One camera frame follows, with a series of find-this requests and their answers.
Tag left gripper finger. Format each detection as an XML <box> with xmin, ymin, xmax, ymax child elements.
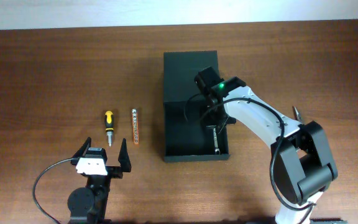
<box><xmin>70</xmin><ymin>137</ymin><xmax>91</xmax><ymax>166</ymax></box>
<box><xmin>118</xmin><ymin>138</ymin><xmax>132</xmax><ymax>172</ymax></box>

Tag yellow black stubby screwdriver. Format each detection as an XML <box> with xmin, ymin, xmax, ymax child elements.
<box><xmin>104</xmin><ymin>111</ymin><xmax>114</xmax><ymax>146</ymax></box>

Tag orange socket bit rail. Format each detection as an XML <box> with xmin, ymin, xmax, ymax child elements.
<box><xmin>132</xmin><ymin>108</ymin><xmax>139</xmax><ymax>145</ymax></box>

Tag silver ratchet wrench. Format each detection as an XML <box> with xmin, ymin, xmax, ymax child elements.
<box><xmin>213</xmin><ymin>128</ymin><xmax>220</xmax><ymax>155</ymax></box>

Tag orange black long-nose pliers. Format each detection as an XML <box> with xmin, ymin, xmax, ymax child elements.
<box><xmin>292</xmin><ymin>106</ymin><xmax>305</xmax><ymax>124</ymax></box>

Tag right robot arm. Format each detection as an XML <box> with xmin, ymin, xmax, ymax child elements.
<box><xmin>194</xmin><ymin>67</ymin><xmax>338</xmax><ymax>223</ymax></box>

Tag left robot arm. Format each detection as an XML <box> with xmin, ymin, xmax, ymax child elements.
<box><xmin>67</xmin><ymin>138</ymin><xmax>132</xmax><ymax>224</ymax></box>

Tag black open storage box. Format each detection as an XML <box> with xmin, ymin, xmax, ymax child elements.
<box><xmin>163</xmin><ymin>50</ymin><xmax>230</xmax><ymax>162</ymax></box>

